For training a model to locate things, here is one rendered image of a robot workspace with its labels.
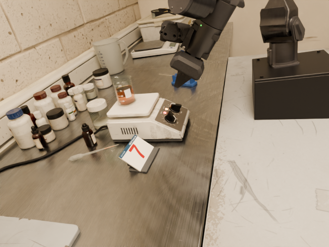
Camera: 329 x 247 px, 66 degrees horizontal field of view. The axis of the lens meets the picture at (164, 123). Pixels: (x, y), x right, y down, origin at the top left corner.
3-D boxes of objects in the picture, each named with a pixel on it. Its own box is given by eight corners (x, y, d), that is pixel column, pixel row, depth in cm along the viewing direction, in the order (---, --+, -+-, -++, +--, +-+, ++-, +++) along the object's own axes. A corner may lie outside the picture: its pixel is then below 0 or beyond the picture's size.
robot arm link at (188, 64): (226, 21, 57) (202, 8, 57) (221, 42, 42) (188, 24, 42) (208, 53, 62) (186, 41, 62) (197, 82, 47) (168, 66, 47)
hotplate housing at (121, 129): (190, 116, 75) (187, 92, 71) (183, 142, 64) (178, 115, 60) (122, 119, 81) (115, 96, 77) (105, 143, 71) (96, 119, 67)
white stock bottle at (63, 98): (61, 118, 90) (51, 96, 86) (69, 111, 94) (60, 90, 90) (72, 118, 89) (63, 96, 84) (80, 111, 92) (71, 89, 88)
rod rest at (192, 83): (197, 83, 96) (196, 74, 94) (192, 87, 94) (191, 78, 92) (176, 81, 102) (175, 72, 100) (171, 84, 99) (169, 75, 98)
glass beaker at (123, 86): (141, 100, 71) (134, 72, 67) (129, 109, 67) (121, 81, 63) (124, 98, 74) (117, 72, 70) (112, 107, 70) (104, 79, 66)
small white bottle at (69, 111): (67, 121, 87) (61, 106, 84) (71, 117, 89) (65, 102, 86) (73, 121, 86) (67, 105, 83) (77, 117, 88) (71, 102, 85)
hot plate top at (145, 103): (160, 95, 73) (159, 92, 72) (149, 116, 63) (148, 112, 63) (122, 97, 76) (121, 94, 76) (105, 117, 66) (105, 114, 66)
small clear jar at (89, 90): (97, 93, 105) (93, 82, 102) (97, 97, 101) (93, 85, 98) (86, 96, 104) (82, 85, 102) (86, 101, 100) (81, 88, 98)
